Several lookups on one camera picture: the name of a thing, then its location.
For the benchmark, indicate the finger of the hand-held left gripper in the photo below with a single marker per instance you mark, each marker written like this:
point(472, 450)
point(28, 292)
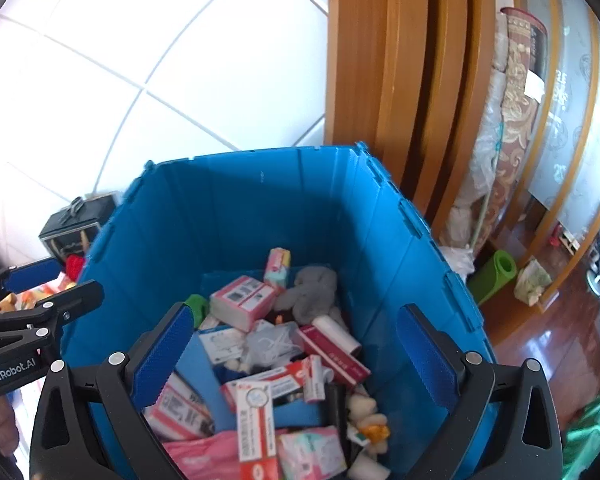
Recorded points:
point(30, 274)
point(75, 300)

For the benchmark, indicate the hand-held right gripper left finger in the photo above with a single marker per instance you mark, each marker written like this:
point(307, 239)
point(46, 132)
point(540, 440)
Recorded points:
point(162, 355)

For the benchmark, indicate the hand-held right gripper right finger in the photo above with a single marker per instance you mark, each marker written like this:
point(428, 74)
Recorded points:
point(427, 355)

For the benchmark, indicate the blue plastic crate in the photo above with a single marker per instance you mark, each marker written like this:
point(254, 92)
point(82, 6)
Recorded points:
point(280, 200)

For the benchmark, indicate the person's left hand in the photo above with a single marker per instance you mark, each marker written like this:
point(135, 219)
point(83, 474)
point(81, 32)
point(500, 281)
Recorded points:
point(0, 425)

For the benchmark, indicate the blue insole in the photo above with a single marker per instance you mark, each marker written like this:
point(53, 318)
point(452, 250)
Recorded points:
point(202, 365)
point(295, 414)

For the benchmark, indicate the black gift box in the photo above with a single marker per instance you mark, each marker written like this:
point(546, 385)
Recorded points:
point(65, 240)

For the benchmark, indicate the pink white box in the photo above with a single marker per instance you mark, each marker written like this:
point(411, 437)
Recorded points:
point(177, 410)

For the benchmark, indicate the white mask pack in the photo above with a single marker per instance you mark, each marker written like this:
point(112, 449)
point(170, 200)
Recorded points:
point(220, 344)

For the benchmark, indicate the white plush bear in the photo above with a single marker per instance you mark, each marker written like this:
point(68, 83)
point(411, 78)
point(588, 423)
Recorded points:
point(362, 407)

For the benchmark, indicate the dark red box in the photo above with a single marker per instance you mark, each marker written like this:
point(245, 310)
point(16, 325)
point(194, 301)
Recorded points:
point(335, 360)

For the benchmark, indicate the pink box with barcode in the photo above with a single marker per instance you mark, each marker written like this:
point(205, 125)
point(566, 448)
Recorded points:
point(242, 302)

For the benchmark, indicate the white plastic bag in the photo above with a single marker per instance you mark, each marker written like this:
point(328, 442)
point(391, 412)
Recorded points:
point(457, 260)
point(532, 280)

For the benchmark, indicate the green yoga mat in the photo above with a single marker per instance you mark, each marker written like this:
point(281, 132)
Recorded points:
point(495, 275)

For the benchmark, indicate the clear plastic bag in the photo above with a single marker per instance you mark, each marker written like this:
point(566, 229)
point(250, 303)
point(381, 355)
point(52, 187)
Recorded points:
point(272, 345)

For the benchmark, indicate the pink plastic packet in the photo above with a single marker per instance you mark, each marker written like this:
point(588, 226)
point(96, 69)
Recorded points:
point(205, 457)

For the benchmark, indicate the long red white box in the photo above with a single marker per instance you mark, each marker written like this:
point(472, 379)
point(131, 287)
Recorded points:
point(275, 382)

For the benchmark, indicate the red white box circle print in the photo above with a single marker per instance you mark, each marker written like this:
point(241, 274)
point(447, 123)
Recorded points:
point(255, 425)

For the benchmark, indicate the small red white box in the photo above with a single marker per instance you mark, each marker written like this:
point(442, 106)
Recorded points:
point(314, 379)

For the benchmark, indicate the grey plush toy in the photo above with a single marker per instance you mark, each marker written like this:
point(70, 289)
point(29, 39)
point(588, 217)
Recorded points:
point(310, 290)

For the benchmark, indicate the small pastel pink box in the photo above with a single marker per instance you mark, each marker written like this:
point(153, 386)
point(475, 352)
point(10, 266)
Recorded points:
point(276, 266)

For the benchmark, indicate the pastel pink printed box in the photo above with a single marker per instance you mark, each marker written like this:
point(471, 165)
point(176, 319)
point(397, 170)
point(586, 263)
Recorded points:
point(310, 452)

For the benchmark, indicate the green cloth sheet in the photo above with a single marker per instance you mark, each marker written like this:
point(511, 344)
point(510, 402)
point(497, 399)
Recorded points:
point(595, 435)

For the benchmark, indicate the white wrapped quilt bundle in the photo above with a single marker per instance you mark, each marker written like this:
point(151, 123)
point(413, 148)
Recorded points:
point(480, 170)

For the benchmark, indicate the rolled patterned carpet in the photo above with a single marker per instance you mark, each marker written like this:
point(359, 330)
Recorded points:
point(517, 110)

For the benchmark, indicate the frosted glass door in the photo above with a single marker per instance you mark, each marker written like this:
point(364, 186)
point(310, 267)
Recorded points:
point(570, 85)

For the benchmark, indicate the wooden door frame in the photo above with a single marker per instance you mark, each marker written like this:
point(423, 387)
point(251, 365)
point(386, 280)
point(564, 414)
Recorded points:
point(370, 60)

